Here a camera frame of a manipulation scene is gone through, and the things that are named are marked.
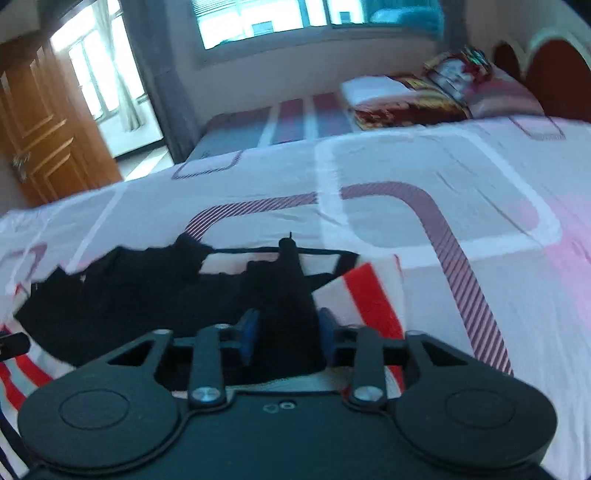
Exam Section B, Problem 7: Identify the white sheer curtain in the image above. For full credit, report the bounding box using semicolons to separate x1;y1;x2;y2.
95;0;141;132

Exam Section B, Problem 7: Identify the white folded blanket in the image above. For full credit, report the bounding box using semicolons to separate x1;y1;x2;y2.
341;76;408;110

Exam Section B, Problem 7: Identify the balcony window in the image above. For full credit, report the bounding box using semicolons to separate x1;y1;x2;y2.
49;0;149;123

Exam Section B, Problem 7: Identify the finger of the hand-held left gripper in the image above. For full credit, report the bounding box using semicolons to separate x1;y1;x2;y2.
0;332;31;363

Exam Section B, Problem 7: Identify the grey curtain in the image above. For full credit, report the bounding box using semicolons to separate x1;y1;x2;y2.
119;0;205;163

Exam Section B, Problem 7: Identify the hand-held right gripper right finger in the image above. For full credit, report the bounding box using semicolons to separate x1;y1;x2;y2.
318;306;468;409

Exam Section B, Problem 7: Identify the brown wooden door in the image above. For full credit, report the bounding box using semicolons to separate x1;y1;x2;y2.
0;41;123;208

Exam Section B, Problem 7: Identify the striped pink pillow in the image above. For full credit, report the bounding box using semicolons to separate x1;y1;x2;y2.
424;46;546;121

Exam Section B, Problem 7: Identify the striped knit sweater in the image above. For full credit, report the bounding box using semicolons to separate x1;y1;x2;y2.
0;233;408;480

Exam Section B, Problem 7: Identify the striped grey red mattress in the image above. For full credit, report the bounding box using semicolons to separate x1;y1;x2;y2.
185;91;362;163

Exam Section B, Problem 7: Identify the red patterned folded blanket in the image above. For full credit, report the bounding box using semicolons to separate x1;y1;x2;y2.
353;76;472;133

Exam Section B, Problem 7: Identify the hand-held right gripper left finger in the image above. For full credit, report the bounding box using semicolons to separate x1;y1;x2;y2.
106;308;262;409

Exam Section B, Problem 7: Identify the sliding glass window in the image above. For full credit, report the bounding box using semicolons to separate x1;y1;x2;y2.
189;0;445;52

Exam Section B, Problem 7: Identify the colourful ornament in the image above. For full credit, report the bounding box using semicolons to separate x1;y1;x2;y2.
462;45;492;75

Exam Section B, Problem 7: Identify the red arched headboard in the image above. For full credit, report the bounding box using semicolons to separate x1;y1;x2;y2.
491;28;591;124

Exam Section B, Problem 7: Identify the patterned pink bed sheet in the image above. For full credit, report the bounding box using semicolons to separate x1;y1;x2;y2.
0;115;591;480

